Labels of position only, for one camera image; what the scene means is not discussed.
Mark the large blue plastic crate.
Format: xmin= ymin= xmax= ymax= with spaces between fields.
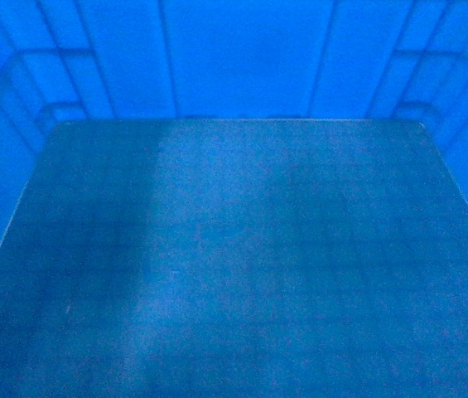
xmin=0 ymin=1 xmax=468 ymax=397

